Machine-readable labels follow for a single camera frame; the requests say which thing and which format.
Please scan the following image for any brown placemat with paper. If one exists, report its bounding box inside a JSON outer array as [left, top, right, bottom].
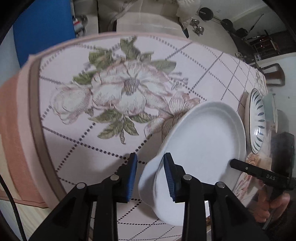
[[1, 75, 48, 208]]

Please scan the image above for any blue folded mat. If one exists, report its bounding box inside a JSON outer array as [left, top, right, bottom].
[[13, 0, 75, 66]]

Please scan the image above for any white padded chair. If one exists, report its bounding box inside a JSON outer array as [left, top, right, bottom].
[[96, 0, 185, 37]]

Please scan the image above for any light blue black-rimmed bowl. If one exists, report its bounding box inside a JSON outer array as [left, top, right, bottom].
[[263, 93, 289, 134]]

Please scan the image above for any barbell on floor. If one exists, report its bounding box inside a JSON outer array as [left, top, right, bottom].
[[198, 7, 233, 31]]

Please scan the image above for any person's right hand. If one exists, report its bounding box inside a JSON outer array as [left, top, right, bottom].
[[253, 189, 290, 223]]

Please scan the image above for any white scalloped plate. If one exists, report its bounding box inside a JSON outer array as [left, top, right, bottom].
[[138, 101, 246, 226]]

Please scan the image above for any chrome dumbbell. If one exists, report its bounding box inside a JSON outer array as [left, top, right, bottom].
[[190, 19, 204, 36]]

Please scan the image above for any checked floral tablecloth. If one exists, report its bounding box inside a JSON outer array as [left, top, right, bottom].
[[18, 32, 269, 241]]

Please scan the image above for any dark wooden chair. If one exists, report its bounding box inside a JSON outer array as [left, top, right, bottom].
[[255, 63, 285, 87]]

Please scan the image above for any white plate floral edge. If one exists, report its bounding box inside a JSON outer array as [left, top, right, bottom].
[[232, 153, 272, 207]]

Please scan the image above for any blue leaf pattern plate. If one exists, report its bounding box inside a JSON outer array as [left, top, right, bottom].
[[244, 88, 266, 154]]

